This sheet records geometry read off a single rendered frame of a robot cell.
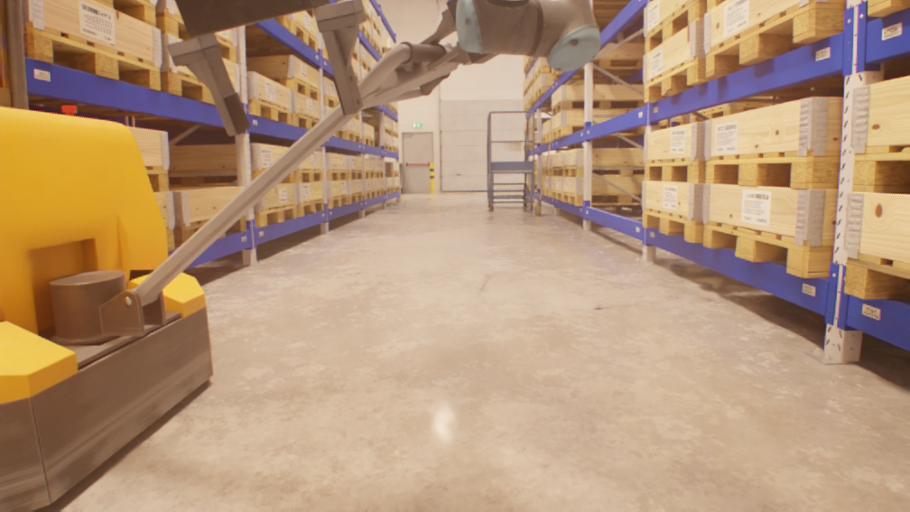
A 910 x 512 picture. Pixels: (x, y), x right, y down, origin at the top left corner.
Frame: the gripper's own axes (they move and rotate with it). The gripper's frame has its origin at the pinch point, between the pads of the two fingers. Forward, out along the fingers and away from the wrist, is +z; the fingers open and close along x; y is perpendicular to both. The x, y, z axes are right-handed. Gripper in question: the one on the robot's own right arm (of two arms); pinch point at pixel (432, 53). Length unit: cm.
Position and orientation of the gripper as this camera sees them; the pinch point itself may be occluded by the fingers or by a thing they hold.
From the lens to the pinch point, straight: 101.6
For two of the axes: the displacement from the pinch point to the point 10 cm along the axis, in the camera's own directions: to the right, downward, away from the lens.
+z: -7.8, 2.8, 5.5
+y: -4.8, 2.9, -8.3
